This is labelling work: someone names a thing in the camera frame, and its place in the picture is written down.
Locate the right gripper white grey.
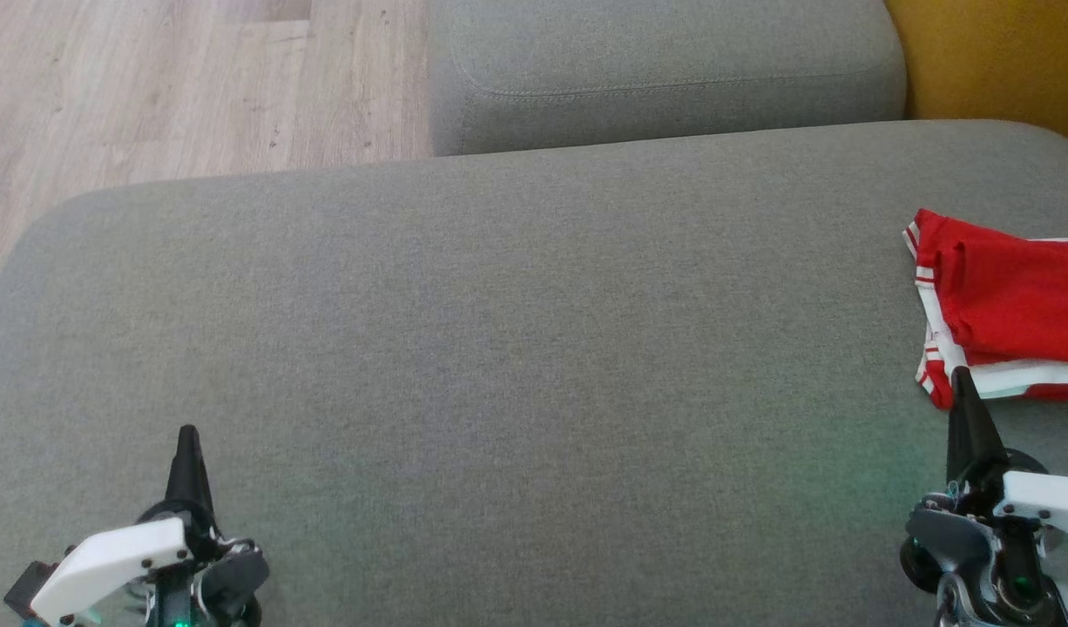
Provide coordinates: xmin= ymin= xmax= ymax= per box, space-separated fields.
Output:
xmin=900 ymin=367 xmax=1068 ymax=627

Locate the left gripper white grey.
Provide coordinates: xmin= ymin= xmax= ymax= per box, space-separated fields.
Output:
xmin=29 ymin=424 xmax=271 ymax=627

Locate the red white-edged garment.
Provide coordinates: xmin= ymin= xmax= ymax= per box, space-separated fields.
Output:
xmin=902 ymin=207 xmax=1068 ymax=410

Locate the large grey sofa cushion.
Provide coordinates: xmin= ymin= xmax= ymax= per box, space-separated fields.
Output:
xmin=0 ymin=119 xmax=1068 ymax=627

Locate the yellow sofa backrest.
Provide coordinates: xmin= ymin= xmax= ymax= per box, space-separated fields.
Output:
xmin=884 ymin=0 xmax=1068 ymax=151

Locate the grey sofa seat cushion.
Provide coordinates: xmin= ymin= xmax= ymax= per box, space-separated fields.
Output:
xmin=428 ymin=0 xmax=908 ymax=158

